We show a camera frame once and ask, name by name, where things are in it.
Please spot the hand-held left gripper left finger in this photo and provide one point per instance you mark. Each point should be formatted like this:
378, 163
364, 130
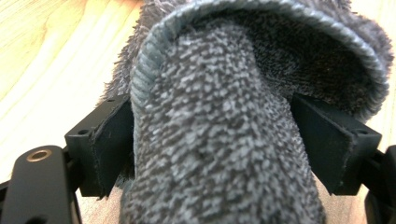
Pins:
106, 146

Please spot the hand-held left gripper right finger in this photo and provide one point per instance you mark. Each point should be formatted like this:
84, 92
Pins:
336, 146

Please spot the grey microfibre cloth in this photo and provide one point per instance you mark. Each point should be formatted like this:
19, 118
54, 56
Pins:
214, 130

